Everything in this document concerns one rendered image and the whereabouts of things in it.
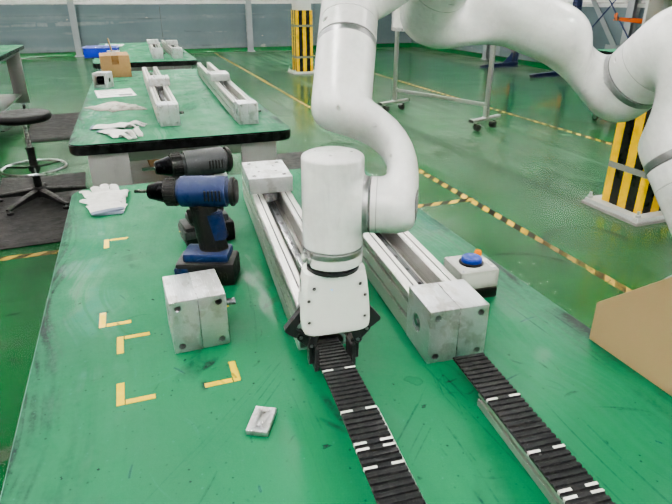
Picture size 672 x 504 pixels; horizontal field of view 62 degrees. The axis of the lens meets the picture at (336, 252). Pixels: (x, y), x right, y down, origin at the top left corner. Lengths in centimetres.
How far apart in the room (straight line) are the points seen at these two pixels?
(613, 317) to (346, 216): 49
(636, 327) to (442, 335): 30
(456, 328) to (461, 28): 51
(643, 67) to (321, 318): 67
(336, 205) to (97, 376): 47
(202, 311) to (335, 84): 41
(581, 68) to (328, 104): 48
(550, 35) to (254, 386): 73
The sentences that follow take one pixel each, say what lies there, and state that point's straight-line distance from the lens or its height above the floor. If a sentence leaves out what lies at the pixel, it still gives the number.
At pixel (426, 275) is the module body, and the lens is 105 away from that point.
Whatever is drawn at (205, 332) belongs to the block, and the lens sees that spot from 95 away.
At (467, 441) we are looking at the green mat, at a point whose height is 78.
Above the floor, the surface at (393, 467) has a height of 81.
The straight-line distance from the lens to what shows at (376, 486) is 68.
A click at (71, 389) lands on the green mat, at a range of 94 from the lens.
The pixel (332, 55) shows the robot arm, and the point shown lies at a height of 124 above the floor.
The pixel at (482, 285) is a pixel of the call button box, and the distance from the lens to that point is 111.
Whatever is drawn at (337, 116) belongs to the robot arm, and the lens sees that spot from 80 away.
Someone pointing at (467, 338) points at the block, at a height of 82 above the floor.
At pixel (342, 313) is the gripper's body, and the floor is 90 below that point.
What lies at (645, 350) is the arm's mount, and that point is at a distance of 98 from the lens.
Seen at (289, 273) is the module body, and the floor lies 86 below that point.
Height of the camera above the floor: 131
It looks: 24 degrees down
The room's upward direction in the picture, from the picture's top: straight up
